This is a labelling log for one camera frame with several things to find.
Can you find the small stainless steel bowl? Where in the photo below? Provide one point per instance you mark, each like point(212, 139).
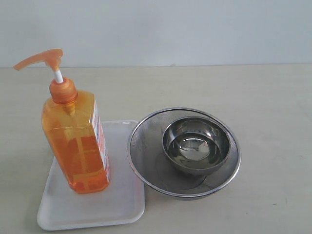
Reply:
point(196, 145)

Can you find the orange pump soap bottle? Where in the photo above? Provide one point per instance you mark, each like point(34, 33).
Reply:
point(72, 125)

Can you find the steel mesh colander basket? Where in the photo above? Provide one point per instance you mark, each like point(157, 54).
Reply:
point(148, 161)

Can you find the white rectangular plastic tray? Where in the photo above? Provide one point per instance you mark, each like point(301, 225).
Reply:
point(122, 202)

